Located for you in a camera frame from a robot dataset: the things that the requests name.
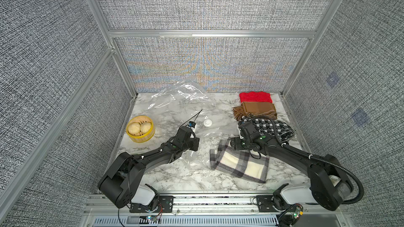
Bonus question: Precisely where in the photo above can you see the black white houndstooth scarf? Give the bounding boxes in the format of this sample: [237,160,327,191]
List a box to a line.
[238,116,295,142]

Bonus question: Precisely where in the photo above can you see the grey cream plaid scarf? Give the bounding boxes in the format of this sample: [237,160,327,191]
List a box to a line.
[209,139,269,184]

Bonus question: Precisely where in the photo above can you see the brown striped fringed scarf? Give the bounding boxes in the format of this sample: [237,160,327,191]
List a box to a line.
[233,102,277,121]

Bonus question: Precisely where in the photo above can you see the clear plastic vacuum bag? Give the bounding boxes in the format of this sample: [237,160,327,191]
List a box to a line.
[133,80,240,169]

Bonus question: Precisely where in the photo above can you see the red knitted scarf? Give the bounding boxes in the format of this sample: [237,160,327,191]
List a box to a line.
[239,91,272,103]

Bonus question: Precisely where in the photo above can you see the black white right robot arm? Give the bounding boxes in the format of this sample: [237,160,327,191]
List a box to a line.
[230,120,365,212]

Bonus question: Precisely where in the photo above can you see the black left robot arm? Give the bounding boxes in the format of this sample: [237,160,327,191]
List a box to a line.
[98,122,199,212]

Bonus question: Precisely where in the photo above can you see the white vacuum bag valve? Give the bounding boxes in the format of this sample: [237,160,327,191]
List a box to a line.
[204,119,213,127]

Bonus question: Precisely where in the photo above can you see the white steamed bun right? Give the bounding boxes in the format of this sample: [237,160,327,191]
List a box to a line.
[140,122,152,134]

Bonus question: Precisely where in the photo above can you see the white steamed bun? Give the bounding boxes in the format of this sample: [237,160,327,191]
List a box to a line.
[140,122,152,134]
[127,122,141,136]

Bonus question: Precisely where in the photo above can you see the yellow rimmed bamboo steamer basket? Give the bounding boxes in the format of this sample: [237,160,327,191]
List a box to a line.
[126,115,155,143]

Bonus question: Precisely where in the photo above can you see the white steamed bun left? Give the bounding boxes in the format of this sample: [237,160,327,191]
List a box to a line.
[127,122,141,136]

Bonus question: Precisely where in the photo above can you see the aluminium front rail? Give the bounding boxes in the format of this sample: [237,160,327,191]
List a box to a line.
[84,191,347,215]

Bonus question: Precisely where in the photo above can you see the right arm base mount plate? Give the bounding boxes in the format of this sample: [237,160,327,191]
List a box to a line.
[255,195,285,212]

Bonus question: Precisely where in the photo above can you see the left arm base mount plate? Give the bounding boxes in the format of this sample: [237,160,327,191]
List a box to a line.
[129,195,175,214]

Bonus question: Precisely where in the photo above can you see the aluminium right corner post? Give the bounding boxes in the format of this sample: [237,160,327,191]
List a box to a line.
[281,0,343,97]

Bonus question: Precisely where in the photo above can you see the aluminium frame corner post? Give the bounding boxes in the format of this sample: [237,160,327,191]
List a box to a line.
[86,0,138,98]

